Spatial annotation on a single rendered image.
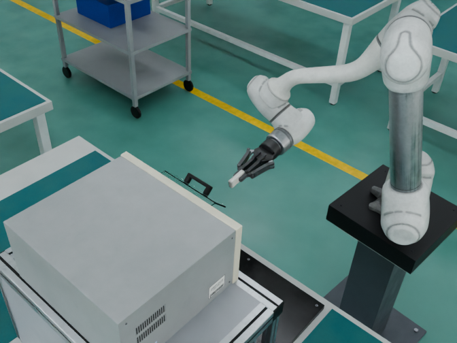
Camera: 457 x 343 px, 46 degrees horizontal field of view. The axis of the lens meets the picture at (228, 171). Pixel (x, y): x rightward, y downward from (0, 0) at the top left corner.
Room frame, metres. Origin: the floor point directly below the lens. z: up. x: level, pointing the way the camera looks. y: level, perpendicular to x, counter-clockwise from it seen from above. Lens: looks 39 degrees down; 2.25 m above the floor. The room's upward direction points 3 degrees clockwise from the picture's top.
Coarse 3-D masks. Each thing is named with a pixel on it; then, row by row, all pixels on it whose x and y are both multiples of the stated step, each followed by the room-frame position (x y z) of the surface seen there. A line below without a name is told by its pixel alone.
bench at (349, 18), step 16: (176, 0) 5.23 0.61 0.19; (208, 0) 5.61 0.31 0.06; (288, 0) 3.98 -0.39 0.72; (304, 0) 3.94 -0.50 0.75; (320, 0) 3.95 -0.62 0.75; (336, 0) 3.97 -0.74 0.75; (352, 0) 3.99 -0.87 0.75; (368, 0) 4.00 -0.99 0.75; (384, 0) 4.03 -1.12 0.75; (400, 0) 4.30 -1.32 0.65; (176, 16) 4.82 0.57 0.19; (336, 16) 3.72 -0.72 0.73; (352, 16) 3.67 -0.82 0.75; (208, 32) 4.56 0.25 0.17; (256, 48) 4.22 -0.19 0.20; (288, 64) 3.99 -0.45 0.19; (336, 64) 3.71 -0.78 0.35; (336, 96) 3.69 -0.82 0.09
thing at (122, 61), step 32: (96, 0) 3.80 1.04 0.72; (128, 0) 3.35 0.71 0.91; (96, 32) 3.63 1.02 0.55; (128, 32) 3.35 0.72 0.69; (160, 32) 3.69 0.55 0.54; (64, 64) 3.89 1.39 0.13; (96, 64) 3.82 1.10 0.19; (128, 64) 3.85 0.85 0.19; (160, 64) 3.88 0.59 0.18; (128, 96) 3.38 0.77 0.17
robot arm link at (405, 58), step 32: (416, 32) 1.39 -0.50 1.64; (384, 64) 1.34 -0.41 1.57; (416, 64) 1.31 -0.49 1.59; (416, 96) 1.37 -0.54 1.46; (416, 128) 1.36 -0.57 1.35; (416, 160) 1.36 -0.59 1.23; (384, 192) 1.38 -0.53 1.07; (416, 192) 1.34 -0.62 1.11; (384, 224) 1.31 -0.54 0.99; (416, 224) 1.28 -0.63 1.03
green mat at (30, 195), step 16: (80, 160) 1.87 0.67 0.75; (96, 160) 1.88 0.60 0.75; (48, 176) 1.75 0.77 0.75; (64, 176) 1.75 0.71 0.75; (80, 176) 1.76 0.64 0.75; (16, 192) 1.64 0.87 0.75; (32, 192) 1.64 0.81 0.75; (48, 192) 1.65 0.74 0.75; (0, 208) 1.54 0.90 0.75; (16, 208) 1.54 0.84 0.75; (0, 224) 1.45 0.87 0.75; (0, 240) 1.37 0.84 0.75; (0, 304) 1.08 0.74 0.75; (0, 320) 1.02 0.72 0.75; (0, 336) 0.96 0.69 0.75; (16, 336) 0.96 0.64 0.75
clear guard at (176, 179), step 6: (168, 174) 1.43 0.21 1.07; (174, 174) 1.48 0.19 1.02; (174, 180) 1.39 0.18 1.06; (180, 180) 1.40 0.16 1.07; (186, 186) 1.37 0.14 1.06; (192, 186) 1.40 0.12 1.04; (192, 192) 1.34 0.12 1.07; (198, 192) 1.34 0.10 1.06; (204, 198) 1.31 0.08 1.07; (210, 198) 1.33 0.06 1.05; (210, 204) 1.28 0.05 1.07; (222, 204) 1.35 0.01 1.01
